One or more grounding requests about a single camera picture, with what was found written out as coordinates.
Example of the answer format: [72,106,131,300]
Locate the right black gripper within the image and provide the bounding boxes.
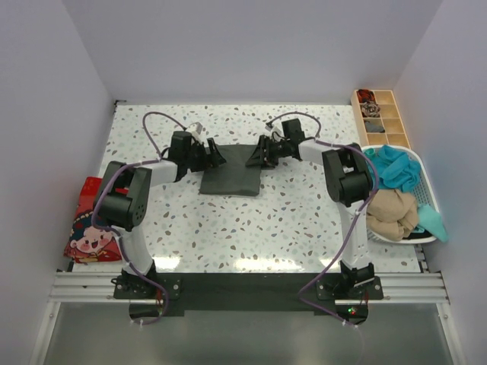
[246,135,290,170]

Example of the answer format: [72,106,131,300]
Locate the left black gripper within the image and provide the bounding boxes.
[184,138,225,173]

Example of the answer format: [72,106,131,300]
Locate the dark grey t shirt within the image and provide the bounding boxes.
[199,144,261,197]

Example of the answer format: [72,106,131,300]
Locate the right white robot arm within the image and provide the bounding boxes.
[246,119,375,299]

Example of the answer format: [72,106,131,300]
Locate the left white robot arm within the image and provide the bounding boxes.
[92,131,226,298]

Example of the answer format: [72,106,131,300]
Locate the grey rolled socks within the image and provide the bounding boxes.
[364,119,385,133]

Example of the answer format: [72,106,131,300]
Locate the patterned rolled socks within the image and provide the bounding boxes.
[361,102,381,118]

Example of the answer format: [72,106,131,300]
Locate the red black rolled socks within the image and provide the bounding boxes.
[356,89,377,103]

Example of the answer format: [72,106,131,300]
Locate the teal t shirt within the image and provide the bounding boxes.
[361,144,449,243]

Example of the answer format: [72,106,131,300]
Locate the wooden compartment organizer box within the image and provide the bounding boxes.
[350,89,410,148]

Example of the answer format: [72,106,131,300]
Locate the beige t shirt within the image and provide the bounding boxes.
[366,189,419,242]

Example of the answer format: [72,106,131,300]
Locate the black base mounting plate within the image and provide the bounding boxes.
[111,273,384,320]

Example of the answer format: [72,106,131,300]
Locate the white perforated laundry basket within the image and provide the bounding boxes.
[357,146,443,245]

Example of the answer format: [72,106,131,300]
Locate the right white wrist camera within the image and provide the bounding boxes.
[266,122,284,142]

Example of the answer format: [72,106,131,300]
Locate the aluminium rail frame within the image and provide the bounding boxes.
[28,268,124,365]

